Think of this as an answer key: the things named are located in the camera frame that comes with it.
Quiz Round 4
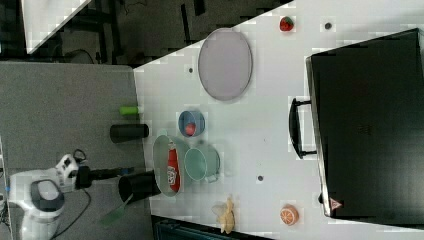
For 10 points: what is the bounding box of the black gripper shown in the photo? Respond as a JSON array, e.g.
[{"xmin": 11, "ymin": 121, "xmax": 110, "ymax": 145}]
[{"xmin": 75, "ymin": 166, "xmax": 135, "ymax": 189}]

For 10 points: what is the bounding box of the red ketchup bottle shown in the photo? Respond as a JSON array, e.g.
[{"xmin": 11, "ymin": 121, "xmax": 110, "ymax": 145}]
[{"xmin": 167, "ymin": 142, "xmax": 181, "ymax": 192}]

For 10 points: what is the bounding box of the black toaster oven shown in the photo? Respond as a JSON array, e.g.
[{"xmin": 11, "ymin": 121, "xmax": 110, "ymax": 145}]
[{"xmin": 305, "ymin": 28, "xmax": 424, "ymax": 229}]

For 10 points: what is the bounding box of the black utensil cup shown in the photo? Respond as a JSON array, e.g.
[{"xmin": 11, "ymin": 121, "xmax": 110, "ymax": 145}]
[{"xmin": 118, "ymin": 171, "xmax": 161, "ymax": 204}]

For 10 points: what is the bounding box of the black cylinder cup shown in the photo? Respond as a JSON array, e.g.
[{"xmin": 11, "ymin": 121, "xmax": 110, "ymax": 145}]
[{"xmin": 109, "ymin": 124, "xmax": 150, "ymax": 143}]

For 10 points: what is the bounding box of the grey round plate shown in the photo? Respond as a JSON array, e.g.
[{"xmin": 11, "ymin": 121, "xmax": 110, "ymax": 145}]
[{"xmin": 198, "ymin": 28, "xmax": 253, "ymax": 101}]

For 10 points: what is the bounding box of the green oval strainer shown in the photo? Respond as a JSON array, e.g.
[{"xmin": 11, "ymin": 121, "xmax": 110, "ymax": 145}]
[{"xmin": 153, "ymin": 135, "xmax": 191, "ymax": 197}]

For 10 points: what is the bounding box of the green spatula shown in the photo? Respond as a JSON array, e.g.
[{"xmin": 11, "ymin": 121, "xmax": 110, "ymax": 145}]
[{"xmin": 99, "ymin": 195, "xmax": 133, "ymax": 227}]

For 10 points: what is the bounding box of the blue metal frame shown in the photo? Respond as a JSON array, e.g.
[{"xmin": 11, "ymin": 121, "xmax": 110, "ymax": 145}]
[{"xmin": 151, "ymin": 215, "xmax": 271, "ymax": 240}]

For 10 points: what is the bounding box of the blue bowl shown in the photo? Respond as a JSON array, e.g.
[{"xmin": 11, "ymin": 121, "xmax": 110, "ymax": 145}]
[{"xmin": 178, "ymin": 110, "xmax": 205, "ymax": 137}]

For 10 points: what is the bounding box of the orange slice toy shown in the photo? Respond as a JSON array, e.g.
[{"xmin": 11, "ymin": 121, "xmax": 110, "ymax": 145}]
[{"xmin": 280, "ymin": 204, "xmax": 299, "ymax": 226}]

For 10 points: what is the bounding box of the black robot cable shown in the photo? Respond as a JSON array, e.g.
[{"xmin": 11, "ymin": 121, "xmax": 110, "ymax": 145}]
[{"xmin": 49, "ymin": 148, "xmax": 93, "ymax": 240}]

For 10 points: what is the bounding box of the green mug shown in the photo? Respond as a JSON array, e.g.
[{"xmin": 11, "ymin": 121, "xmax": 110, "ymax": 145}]
[{"xmin": 184, "ymin": 144, "xmax": 220, "ymax": 183}]

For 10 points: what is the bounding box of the red strawberry in bowl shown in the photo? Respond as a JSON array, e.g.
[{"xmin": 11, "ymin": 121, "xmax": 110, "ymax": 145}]
[{"xmin": 185, "ymin": 123, "xmax": 196, "ymax": 136}]

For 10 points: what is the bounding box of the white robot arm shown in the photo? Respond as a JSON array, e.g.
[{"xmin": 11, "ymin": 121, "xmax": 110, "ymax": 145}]
[{"xmin": 8, "ymin": 154, "xmax": 134, "ymax": 240}]

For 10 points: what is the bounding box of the red strawberry toy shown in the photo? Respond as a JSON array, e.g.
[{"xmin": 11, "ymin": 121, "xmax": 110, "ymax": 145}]
[{"xmin": 279, "ymin": 16, "xmax": 294, "ymax": 32}]

